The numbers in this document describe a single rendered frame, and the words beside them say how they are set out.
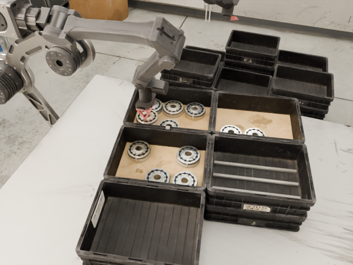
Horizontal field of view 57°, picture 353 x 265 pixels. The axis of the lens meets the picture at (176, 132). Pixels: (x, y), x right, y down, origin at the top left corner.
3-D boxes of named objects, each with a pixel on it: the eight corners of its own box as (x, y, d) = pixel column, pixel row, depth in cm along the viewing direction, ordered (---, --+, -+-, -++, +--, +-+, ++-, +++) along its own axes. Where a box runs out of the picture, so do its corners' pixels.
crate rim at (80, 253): (74, 256, 106) (73, 253, 104) (102, 181, 127) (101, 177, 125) (197, 274, 102) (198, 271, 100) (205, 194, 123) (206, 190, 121)
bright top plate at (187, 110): (183, 114, 161) (183, 113, 160) (187, 101, 168) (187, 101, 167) (203, 118, 159) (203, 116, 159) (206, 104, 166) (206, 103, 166)
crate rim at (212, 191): (205, 194, 123) (206, 190, 121) (210, 136, 144) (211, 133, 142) (315, 207, 119) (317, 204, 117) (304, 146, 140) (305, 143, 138)
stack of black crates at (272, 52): (219, 92, 286) (225, 47, 254) (226, 73, 306) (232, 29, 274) (265, 102, 277) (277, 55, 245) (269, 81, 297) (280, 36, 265)
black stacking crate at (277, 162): (204, 207, 130) (206, 191, 122) (209, 151, 150) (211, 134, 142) (307, 220, 126) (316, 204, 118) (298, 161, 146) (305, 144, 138)
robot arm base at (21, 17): (34, 27, 113) (22, -8, 104) (54, 31, 111) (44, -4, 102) (18, 39, 107) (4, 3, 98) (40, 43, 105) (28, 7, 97)
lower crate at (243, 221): (202, 221, 138) (204, 206, 129) (207, 166, 158) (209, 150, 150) (299, 234, 134) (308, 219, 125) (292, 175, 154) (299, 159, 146)
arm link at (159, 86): (138, 64, 132) (132, 83, 131) (165, 69, 130) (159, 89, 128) (145, 75, 144) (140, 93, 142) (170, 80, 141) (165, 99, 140)
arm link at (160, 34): (175, 10, 87) (165, 44, 85) (189, 37, 100) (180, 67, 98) (47, 4, 104) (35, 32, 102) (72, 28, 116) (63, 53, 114)
